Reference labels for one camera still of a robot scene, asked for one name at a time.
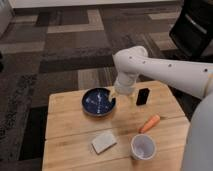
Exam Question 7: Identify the white sponge block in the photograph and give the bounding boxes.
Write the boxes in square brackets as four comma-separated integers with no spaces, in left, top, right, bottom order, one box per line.
[91,131,117,154]

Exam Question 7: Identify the black rectangular box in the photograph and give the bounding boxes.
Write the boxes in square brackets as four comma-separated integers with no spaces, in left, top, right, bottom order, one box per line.
[136,88,150,106]

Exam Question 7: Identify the dark blue ceramic bowl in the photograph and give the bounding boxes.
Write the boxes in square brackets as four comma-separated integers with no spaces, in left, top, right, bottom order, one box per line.
[81,88,116,117]

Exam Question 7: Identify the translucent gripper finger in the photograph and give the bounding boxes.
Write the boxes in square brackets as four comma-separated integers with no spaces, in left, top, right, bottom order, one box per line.
[108,89,117,101]
[128,93,136,101]

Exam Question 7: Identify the orange pepper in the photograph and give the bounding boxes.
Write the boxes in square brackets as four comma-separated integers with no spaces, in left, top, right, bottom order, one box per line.
[139,115,160,133]

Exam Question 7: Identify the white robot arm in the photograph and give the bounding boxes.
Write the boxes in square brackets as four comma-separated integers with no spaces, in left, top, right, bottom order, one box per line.
[113,46,213,171]

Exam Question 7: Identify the black office chair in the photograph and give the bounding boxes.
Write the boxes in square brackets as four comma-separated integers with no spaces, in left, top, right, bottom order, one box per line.
[169,0,213,52]

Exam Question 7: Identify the white plastic cup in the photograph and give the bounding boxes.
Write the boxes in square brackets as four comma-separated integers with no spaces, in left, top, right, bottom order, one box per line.
[131,134,156,160]

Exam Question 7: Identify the wooden table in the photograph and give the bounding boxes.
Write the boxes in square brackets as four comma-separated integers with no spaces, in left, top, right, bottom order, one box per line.
[42,81,189,171]

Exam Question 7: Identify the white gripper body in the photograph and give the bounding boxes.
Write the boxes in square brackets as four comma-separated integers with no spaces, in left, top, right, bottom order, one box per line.
[114,76,134,95]

